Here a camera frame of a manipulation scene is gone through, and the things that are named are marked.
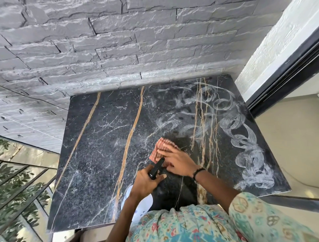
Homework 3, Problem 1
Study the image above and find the person's right hand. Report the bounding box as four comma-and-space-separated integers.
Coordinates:
156, 143, 202, 178

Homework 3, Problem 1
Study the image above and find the person's left hand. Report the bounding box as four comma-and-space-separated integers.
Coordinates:
129, 164, 167, 202

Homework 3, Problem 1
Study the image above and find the white spray bottle black head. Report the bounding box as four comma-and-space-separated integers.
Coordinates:
120, 157, 165, 225

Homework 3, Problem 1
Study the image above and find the brown checked cloth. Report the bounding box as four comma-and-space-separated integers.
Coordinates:
149, 137, 180, 168

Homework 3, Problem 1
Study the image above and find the person's left forearm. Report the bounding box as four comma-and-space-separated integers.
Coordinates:
106, 195, 148, 242

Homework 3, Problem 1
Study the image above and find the person's right forearm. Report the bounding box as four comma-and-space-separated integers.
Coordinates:
197, 169, 241, 215

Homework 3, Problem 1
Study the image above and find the black marble table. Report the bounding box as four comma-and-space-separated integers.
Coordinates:
47, 73, 319, 234

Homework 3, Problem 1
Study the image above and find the black metal railing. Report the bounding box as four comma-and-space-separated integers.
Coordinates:
0, 159, 58, 242

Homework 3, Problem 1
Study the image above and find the green leafy tree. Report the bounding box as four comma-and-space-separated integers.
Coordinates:
0, 138, 52, 242

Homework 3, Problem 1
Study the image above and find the black bead bracelet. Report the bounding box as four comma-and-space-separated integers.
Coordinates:
192, 167, 206, 181

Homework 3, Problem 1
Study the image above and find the black door frame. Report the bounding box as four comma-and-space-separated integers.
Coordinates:
245, 34, 319, 118

